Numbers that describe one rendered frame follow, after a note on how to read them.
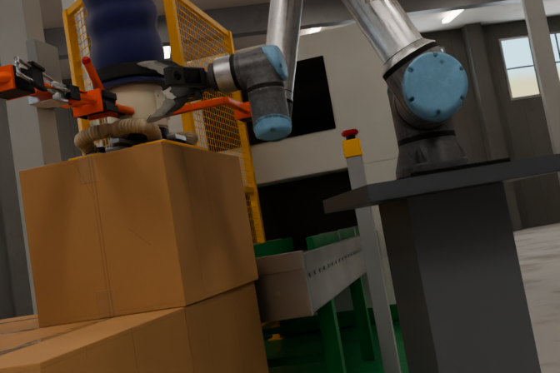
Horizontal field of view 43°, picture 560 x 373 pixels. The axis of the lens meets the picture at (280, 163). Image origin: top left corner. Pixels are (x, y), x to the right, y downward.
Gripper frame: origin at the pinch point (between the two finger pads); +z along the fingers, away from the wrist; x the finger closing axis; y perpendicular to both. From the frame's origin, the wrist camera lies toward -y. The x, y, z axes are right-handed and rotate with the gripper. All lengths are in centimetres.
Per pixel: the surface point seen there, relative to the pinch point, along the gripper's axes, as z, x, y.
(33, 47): 104, 66, 129
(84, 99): 11.2, -0.3, -7.7
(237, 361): -4, -73, 27
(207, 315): -4, -58, 10
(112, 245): 12.0, -36.1, -3.3
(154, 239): 0.9, -36.6, -3.5
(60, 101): 11.1, -2.5, -19.3
